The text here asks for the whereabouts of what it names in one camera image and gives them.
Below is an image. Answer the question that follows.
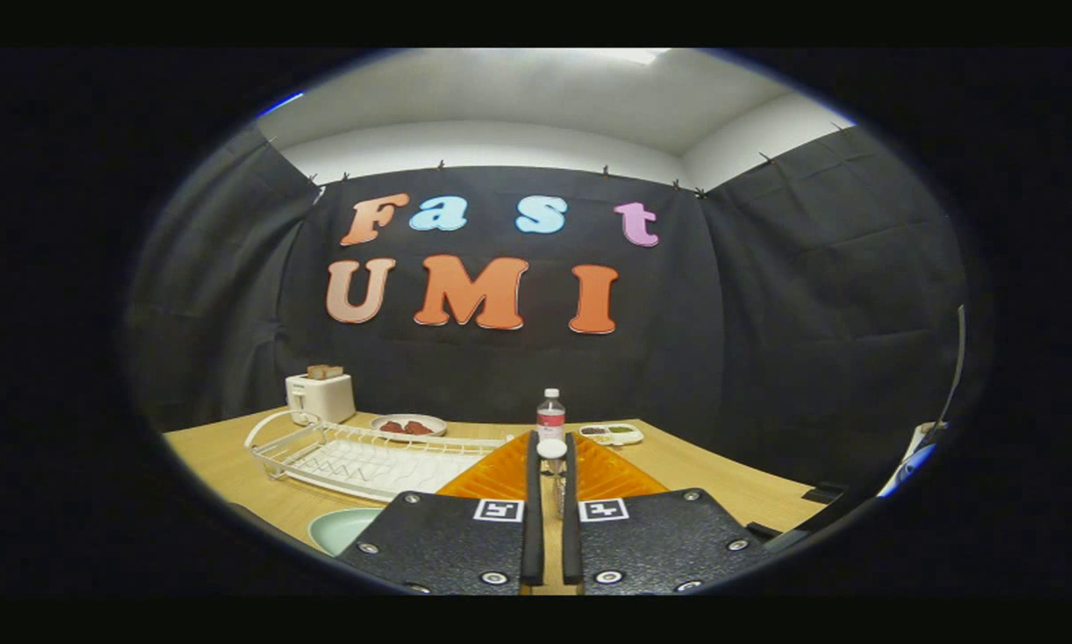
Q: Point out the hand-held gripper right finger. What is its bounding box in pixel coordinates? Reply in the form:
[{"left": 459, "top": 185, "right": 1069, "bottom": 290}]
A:
[{"left": 561, "top": 429, "right": 773, "bottom": 597}]

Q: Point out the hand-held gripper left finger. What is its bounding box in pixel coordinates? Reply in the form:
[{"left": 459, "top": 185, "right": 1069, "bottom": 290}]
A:
[{"left": 335, "top": 429, "right": 546, "bottom": 597}]

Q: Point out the spoon with white handle end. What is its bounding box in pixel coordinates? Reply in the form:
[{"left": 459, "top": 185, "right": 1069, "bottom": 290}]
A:
[{"left": 536, "top": 437, "right": 569, "bottom": 521}]

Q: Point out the pale green plate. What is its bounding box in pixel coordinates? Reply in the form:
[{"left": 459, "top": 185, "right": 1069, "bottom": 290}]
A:
[{"left": 308, "top": 507, "right": 384, "bottom": 557}]

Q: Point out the white wire dish rack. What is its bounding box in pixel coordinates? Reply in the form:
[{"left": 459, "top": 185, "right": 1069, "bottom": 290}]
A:
[{"left": 244, "top": 410, "right": 514, "bottom": 504}]

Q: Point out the small white plate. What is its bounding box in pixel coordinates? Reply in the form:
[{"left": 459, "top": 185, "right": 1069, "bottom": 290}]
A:
[{"left": 371, "top": 413, "right": 448, "bottom": 441}]

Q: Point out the white divided tray with beans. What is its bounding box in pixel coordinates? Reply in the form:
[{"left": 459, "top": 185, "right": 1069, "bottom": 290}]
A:
[{"left": 578, "top": 423, "right": 645, "bottom": 446}]

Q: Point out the clear bottle with red label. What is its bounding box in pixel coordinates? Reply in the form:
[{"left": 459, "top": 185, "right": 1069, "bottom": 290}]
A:
[{"left": 536, "top": 388, "right": 566, "bottom": 441}]

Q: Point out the white toaster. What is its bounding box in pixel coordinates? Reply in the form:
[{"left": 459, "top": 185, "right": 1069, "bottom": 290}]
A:
[{"left": 285, "top": 372, "right": 357, "bottom": 426}]

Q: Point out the black backdrop cloth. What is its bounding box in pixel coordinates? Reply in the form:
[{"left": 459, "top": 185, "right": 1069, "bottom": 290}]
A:
[{"left": 129, "top": 125, "right": 970, "bottom": 488}]

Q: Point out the white and blue object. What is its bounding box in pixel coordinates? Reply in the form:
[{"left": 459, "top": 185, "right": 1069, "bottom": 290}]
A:
[{"left": 877, "top": 420, "right": 948, "bottom": 498}]

